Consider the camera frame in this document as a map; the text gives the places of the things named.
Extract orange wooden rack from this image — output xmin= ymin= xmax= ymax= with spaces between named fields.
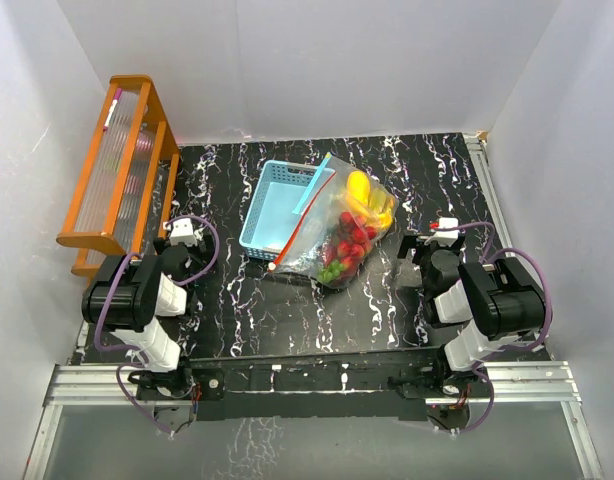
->
xmin=56 ymin=74 xmax=181 ymax=280

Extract blue zip clear bag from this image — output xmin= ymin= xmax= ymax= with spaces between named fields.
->
xmin=292 ymin=153 xmax=399 ymax=237

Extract light blue plastic basket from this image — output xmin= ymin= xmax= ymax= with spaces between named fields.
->
xmin=239 ymin=160 xmax=334 ymax=261

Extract red fake strawberries bunch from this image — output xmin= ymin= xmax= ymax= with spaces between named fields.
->
xmin=320 ymin=211 xmax=378 ymax=288

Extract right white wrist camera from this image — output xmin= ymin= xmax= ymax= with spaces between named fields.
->
xmin=428 ymin=217 xmax=459 ymax=247

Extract green fake grapes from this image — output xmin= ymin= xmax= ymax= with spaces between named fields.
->
xmin=316 ymin=260 xmax=344 ymax=284

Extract aluminium frame rail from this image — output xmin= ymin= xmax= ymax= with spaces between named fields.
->
xmin=26 ymin=361 xmax=603 ymax=479

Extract black base bar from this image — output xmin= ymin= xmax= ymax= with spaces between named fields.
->
xmin=127 ymin=349 xmax=493 ymax=424

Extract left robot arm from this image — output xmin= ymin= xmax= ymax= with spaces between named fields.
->
xmin=81 ymin=234 xmax=216 ymax=399

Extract pink white marker pen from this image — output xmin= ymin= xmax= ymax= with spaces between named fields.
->
xmin=103 ymin=88 xmax=123 ymax=132

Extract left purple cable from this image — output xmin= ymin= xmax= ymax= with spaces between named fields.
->
xmin=93 ymin=214 xmax=221 ymax=436

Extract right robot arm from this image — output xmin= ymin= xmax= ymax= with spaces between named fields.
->
xmin=398 ymin=234 xmax=553 ymax=397

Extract red zip clear bag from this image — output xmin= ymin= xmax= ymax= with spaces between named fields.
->
xmin=268 ymin=154 xmax=399 ymax=290

